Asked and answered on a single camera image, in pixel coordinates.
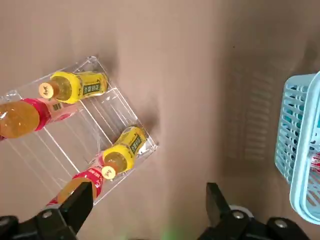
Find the red cola bottle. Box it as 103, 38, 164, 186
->
309, 149, 320, 174

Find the orange tea bottle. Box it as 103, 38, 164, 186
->
45, 164, 108, 209
0, 97, 76, 141

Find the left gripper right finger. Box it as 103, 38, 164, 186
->
197, 182, 311, 240

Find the teal chips bag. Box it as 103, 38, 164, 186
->
282, 108, 302, 141

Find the light blue plastic basket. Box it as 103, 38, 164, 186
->
274, 71, 320, 225

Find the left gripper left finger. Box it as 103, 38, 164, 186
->
0, 181, 94, 240

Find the clear acrylic bottle tray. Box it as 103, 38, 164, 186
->
0, 55, 160, 209

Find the yellow tea bottle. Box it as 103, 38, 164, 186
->
38, 71, 109, 105
101, 126, 148, 181

